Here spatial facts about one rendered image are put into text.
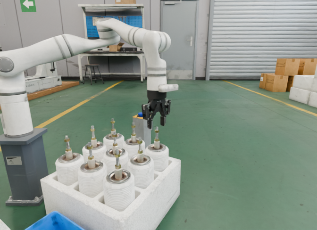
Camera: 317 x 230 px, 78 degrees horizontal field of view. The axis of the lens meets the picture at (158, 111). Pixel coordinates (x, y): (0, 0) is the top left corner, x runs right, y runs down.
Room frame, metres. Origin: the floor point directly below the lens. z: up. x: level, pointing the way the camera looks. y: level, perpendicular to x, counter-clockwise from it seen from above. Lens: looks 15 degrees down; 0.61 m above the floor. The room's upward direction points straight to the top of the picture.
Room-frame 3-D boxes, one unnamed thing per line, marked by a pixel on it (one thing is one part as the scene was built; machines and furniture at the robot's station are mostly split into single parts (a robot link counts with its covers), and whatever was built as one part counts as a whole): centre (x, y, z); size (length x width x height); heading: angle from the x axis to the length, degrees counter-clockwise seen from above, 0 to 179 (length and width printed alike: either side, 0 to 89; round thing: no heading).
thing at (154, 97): (0.74, 0.01, 0.45); 0.08 x 0.08 x 0.09
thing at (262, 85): (4.05, -2.30, 0.15); 0.30 x 0.24 x 0.30; 87
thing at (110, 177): (0.53, 0.12, 0.25); 0.08 x 0.08 x 0.01
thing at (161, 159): (0.74, 0.01, 0.16); 0.10 x 0.10 x 0.18
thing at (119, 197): (0.53, 0.12, 0.16); 0.10 x 0.10 x 0.18
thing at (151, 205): (0.69, 0.17, 0.09); 0.39 x 0.39 x 0.18; 60
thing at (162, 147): (0.74, 0.01, 0.25); 0.08 x 0.08 x 0.01
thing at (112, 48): (5.37, 1.12, 0.87); 0.40 x 0.30 x 0.23; 75
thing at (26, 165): (0.77, 0.58, 0.15); 0.15 x 0.15 x 0.30; 89
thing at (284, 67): (3.73, -2.39, 0.45); 0.30 x 0.24 x 0.30; 0
